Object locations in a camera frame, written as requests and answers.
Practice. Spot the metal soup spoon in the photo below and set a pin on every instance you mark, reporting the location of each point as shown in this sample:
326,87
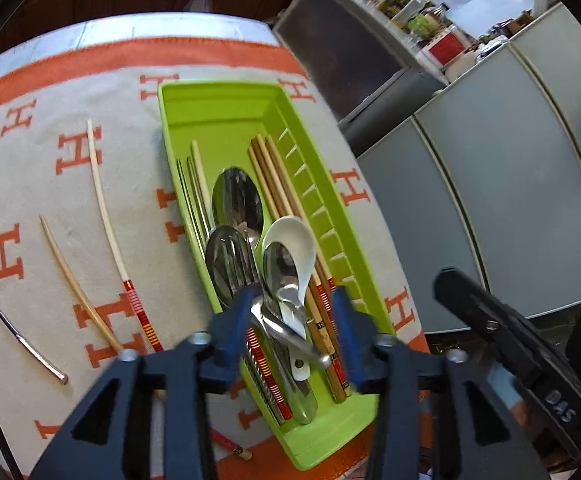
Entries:
281,270

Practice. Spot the white plastic bottle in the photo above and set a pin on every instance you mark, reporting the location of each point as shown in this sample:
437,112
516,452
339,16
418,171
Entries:
415,7

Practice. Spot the large metal spoon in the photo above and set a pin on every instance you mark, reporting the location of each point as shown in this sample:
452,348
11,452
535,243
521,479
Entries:
238,197

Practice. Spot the white ceramic spoon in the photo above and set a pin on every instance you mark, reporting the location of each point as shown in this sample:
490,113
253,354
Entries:
295,235

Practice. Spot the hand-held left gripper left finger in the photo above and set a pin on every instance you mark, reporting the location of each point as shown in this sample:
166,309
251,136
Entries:
235,325

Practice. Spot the twisted metal chopstick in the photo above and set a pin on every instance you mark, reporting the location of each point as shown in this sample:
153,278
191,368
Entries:
187,195
201,195

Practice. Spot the medium metal spoon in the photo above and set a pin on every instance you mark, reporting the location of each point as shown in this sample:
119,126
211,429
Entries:
228,260

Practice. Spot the green plastic tray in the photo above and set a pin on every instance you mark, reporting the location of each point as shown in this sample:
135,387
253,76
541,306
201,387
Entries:
210,115

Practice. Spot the grey glass-door cabinet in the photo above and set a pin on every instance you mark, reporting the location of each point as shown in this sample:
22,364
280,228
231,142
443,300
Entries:
350,65

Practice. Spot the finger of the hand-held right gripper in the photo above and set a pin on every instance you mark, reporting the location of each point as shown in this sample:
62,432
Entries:
475,300

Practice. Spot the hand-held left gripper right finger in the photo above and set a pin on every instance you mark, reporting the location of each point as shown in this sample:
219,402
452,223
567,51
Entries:
348,335

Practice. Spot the white tub red label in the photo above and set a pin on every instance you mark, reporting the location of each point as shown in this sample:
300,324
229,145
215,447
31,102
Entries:
445,46

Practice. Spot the clear bottle green label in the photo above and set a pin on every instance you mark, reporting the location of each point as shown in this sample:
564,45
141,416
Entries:
428,25

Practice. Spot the grey refrigerator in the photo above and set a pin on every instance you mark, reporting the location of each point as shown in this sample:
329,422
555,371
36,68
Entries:
495,185

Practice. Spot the orange grey printed blanket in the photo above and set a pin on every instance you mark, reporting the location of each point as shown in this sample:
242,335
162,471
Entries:
45,185

